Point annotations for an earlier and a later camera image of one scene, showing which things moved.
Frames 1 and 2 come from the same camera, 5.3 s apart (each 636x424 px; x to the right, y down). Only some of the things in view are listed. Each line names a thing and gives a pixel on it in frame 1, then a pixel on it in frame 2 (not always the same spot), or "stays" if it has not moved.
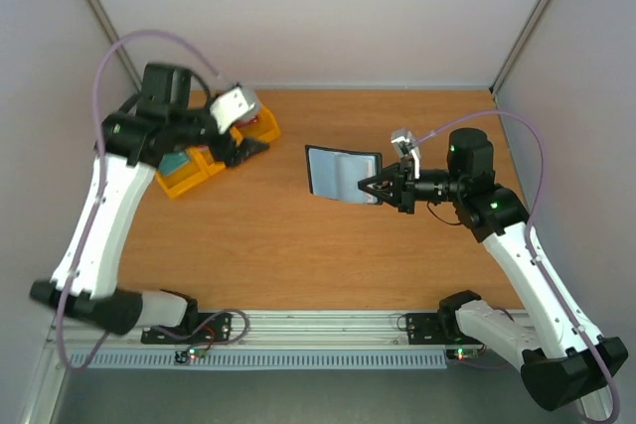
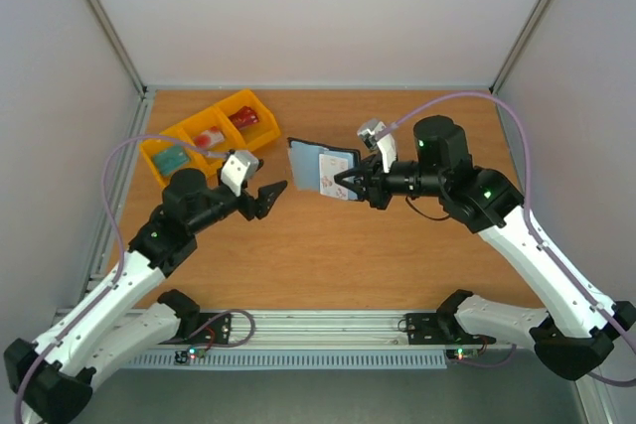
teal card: x=171 y=161 stays
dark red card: x=244 y=123 stays
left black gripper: x=239 y=154 → x=260 y=207
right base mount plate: x=439 y=329 stays
